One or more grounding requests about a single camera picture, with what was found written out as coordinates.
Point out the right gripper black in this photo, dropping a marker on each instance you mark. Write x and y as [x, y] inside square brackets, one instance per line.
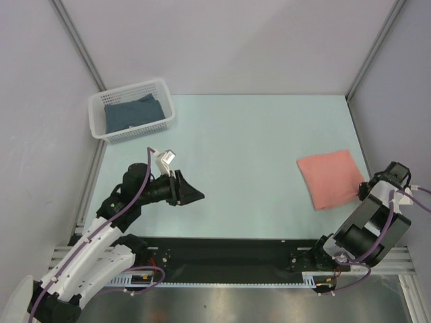
[363, 190]

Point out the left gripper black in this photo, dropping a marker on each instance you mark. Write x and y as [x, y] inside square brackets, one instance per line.
[181, 192]

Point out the salmon pink t shirt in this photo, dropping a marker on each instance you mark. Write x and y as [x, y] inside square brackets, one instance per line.
[332, 179]

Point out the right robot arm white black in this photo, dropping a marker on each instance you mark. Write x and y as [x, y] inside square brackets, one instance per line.
[371, 231]

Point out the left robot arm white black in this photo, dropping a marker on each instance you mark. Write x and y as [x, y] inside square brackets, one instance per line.
[105, 251]

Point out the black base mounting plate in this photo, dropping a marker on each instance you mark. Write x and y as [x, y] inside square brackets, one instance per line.
[237, 261]

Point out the blue grey t shirt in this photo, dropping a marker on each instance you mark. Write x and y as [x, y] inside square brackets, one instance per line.
[132, 114]

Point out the white plastic basket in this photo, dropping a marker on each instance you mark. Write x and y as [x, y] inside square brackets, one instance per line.
[127, 93]

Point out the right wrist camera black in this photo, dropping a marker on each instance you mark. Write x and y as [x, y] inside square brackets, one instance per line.
[398, 175]

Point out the aluminium frame rail front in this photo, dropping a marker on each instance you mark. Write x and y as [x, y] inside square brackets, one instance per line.
[396, 262]

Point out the white slotted cable duct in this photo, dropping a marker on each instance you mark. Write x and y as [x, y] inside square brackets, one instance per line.
[130, 280]

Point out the right corner aluminium post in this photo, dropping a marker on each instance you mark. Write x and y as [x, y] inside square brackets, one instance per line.
[381, 37]

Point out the corner aluminium post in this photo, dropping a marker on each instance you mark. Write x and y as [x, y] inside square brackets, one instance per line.
[76, 40]
[381, 37]

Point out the left corner aluminium post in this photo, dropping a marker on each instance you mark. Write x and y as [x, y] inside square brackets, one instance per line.
[76, 40]

